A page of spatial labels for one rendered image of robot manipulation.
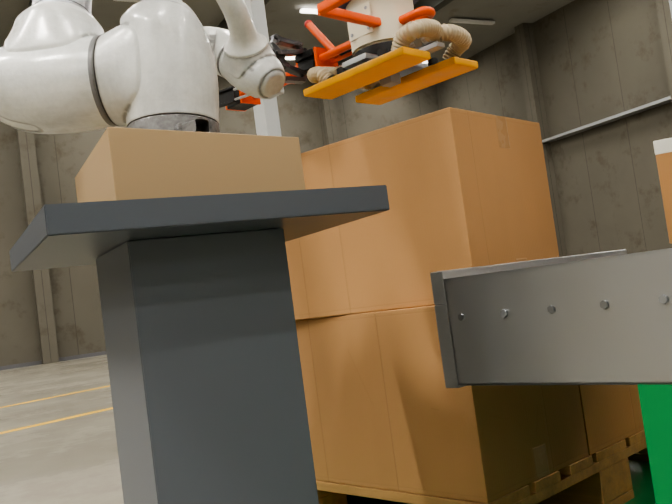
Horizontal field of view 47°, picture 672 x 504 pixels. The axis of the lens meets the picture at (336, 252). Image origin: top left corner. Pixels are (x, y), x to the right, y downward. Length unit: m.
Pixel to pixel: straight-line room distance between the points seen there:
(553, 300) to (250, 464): 0.53
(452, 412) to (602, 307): 0.51
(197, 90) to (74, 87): 0.20
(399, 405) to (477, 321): 0.43
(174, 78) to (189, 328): 0.40
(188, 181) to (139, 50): 0.27
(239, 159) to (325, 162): 0.65
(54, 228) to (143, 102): 0.35
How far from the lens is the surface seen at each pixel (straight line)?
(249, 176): 1.18
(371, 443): 1.80
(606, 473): 2.00
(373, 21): 1.91
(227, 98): 2.38
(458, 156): 1.59
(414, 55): 1.80
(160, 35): 1.31
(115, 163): 1.13
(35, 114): 1.38
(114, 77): 1.31
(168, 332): 1.15
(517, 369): 1.31
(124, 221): 1.02
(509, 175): 1.76
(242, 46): 1.79
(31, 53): 1.39
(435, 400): 1.64
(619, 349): 1.21
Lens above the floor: 0.59
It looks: 3 degrees up
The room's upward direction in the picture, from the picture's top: 8 degrees counter-clockwise
